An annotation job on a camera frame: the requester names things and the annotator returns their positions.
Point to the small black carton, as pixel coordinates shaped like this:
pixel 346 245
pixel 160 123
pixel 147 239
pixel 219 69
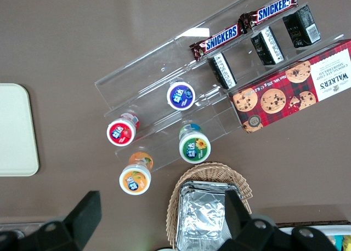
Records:
pixel 267 46
pixel 222 70
pixel 301 26

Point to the light tan wicker basket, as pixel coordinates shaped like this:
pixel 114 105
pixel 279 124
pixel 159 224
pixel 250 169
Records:
pixel 208 171

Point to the brown Snickers bar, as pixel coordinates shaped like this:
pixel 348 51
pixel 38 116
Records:
pixel 219 40
pixel 270 9

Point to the red gum bottle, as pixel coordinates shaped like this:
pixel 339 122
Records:
pixel 121 131

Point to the red tartan cookie box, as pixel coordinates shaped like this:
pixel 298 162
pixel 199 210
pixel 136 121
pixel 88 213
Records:
pixel 288 97

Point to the blue gum bottle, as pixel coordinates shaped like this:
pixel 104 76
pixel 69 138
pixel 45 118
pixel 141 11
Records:
pixel 181 95

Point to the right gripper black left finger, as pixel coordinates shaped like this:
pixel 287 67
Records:
pixel 79 221

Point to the teal snack packet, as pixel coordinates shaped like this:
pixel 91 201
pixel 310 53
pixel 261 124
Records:
pixel 341 242

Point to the stacked foil containers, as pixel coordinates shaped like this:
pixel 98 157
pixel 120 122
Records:
pixel 200 215

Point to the clear acrylic stepped stand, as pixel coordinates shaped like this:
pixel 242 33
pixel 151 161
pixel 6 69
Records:
pixel 192 23
pixel 142 97

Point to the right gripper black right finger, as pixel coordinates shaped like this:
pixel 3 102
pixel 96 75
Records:
pixel 241 223

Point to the green gum bottle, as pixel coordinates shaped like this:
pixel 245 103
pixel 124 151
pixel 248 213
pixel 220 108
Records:
pixel 194 148

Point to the beige plastic tray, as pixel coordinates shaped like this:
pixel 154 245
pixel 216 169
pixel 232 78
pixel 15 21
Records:
pixel 16 130

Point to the orange gum bottle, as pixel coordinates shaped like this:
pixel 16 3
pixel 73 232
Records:
pixel 135 178

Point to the white rectangular snack tray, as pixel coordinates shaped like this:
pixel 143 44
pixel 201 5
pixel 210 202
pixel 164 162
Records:
pixel 329 230

